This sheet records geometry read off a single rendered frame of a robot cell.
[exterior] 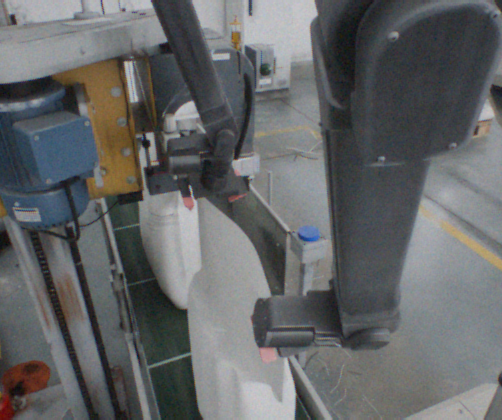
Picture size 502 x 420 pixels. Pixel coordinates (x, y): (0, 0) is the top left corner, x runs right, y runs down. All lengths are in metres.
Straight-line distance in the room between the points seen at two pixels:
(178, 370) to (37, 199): 0.83
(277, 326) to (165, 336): 1.13
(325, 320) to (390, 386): 1.50
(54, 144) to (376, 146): 0.64
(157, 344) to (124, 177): 0.70
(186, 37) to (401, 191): 0.51
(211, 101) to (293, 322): 0.42
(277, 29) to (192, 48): 4.22
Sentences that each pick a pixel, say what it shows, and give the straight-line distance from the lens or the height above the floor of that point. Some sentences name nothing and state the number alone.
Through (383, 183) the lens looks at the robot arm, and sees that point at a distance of 0.25.
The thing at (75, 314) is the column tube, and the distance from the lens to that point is 1.37.
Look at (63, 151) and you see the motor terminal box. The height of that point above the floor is 1.26.
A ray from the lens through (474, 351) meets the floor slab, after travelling 2.25.
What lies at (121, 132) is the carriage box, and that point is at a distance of 1.04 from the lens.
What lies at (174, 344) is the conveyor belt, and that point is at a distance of 1.58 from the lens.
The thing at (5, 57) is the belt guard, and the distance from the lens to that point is 0.77.
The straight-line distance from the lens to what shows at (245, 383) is 0.92.
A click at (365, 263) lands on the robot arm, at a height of 1.34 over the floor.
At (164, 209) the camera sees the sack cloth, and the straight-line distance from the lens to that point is 1.43.
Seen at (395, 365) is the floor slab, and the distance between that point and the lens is 2.07.
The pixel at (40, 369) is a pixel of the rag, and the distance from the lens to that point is 2.15.
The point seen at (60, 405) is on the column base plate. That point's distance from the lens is 2.00.
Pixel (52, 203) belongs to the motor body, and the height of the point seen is 1.15.
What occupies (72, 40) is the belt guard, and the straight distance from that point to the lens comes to 0.82.
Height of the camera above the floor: 1.55
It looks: 32 degrees down
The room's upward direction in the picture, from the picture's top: straight up
